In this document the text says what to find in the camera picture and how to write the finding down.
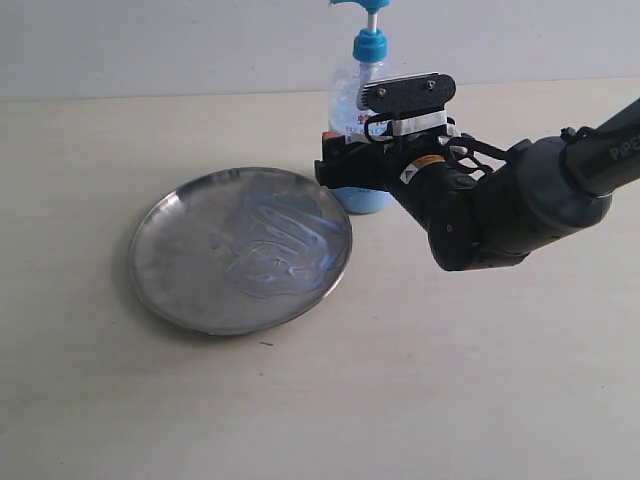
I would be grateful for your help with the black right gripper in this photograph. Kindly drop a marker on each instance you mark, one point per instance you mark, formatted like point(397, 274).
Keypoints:
point(410, 169)

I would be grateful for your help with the blue lotion pump bottle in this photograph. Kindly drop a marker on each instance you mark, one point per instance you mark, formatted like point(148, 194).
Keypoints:
point(368, 62)

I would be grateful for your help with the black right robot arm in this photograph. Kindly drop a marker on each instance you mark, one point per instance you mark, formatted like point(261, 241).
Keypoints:
point(483, 207)

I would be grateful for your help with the smeared light blue paste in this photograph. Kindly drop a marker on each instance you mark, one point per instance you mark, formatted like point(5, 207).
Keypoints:
point(281, 243)

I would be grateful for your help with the round stainless steel plate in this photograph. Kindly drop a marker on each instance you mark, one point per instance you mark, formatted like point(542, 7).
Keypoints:
point(176, 264)

